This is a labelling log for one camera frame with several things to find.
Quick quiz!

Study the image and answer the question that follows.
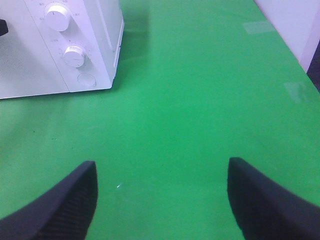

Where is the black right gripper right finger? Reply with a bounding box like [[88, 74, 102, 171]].
[[227, 157, 320, 240]]

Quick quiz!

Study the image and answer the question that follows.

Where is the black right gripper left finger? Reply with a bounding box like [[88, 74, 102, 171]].
[[0, 161, 97, 240]]

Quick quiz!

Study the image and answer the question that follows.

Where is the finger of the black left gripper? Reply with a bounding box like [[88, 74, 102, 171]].
[[0, 19, 9, 36]]

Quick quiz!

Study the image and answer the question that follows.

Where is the white microwave door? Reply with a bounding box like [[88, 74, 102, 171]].
[[0, 0, 69, 99]]

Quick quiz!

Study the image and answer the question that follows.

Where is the white round knob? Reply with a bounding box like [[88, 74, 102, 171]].
[[44, 2, 72, 32], [62, 45, 86, 68]]

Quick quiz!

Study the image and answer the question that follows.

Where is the round door release button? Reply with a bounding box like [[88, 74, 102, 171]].
[[77, 73, 97, 87]]

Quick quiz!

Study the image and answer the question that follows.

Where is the white microwave oven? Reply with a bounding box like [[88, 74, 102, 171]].
[[0, 0, 125, 100]]

